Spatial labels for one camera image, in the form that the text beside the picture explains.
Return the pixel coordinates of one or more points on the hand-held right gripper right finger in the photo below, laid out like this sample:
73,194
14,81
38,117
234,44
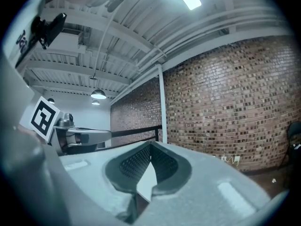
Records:
207,192

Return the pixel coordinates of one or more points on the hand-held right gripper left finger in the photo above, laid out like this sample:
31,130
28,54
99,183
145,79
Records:
94,173

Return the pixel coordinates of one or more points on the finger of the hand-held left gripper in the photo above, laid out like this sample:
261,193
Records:
98,138

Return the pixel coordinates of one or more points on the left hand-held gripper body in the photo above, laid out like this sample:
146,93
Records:
40,119

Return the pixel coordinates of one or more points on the black pendant lamp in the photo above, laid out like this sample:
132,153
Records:
98,95
95,102
50,101

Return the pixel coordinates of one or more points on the white paper scrap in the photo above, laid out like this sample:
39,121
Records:
274,180

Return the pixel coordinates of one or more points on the white ceiling air unit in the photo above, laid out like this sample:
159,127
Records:
81,37

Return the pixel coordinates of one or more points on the black body-worn device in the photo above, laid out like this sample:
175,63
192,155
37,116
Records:
53,27

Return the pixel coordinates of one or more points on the grey gripper-mounted camera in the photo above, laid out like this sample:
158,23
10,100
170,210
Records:
68,118

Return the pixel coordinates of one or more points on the white vertical post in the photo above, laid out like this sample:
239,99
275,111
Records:
162,102

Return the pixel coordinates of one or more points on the grey head-worn camera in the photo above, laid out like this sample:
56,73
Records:
115,2

